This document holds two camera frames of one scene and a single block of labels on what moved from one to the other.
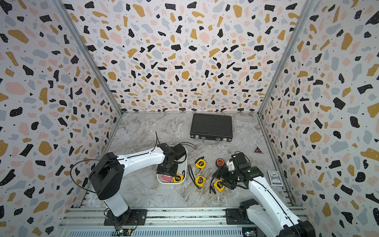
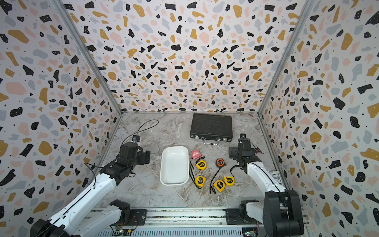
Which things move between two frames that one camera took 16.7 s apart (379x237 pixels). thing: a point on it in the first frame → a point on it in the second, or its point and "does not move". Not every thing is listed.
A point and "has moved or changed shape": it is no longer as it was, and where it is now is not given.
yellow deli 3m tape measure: [200, 163] does not move
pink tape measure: [166, 177] → [195, 154]
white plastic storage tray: [180, 177] does not move
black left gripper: [162, 171] → [142, 159]
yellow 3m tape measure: [200, 180] does not move
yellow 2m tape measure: [219, 185] does not move
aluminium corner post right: [307, 9] does not move
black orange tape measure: [219, 162] does not move
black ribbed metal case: [211, 128] does not move
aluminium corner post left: [65, 15] does not move
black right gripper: [221, 173] → [233, 151]
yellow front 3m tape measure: [178, 178] has moved or changed shape
